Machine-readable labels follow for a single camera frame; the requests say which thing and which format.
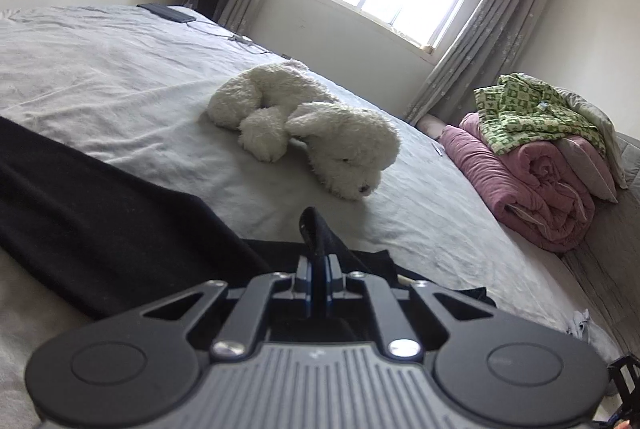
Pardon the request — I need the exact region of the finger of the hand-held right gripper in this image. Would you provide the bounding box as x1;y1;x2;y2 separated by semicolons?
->
606;355;640;427

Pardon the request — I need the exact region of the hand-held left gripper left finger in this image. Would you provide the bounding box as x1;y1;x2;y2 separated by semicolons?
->
142;254;317;357

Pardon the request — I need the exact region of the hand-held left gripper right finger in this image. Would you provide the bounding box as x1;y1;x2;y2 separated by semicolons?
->
325;254;498;360

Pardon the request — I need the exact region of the beige shirt with black sleeves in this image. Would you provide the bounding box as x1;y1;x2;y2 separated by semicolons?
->
0;116;498;429

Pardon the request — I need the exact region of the grey quilted headboard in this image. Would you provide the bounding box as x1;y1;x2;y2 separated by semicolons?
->
562;129;640;350

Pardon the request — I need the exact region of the white plush dog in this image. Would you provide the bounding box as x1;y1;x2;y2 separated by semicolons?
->
206;59;402;201

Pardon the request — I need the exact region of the pale pink bolster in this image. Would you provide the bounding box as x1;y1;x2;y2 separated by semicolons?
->
416;114;453;142

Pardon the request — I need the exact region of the pink folded quilt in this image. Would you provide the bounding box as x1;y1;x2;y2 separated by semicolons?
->
440;112;597;254

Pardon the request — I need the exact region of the pink and grey pillow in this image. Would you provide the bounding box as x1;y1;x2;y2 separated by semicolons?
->
555;136;619;205

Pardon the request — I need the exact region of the pale grey folded quilt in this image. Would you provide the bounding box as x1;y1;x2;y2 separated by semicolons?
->
552;86;628;190

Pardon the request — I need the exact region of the green patterned blanket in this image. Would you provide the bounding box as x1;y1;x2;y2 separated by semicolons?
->
473;73;607;156

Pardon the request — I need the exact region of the black tablet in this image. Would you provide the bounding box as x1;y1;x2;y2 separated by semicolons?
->
136;2;197;24

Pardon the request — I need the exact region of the white charger cable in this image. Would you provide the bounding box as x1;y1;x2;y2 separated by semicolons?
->
187;20;293;60

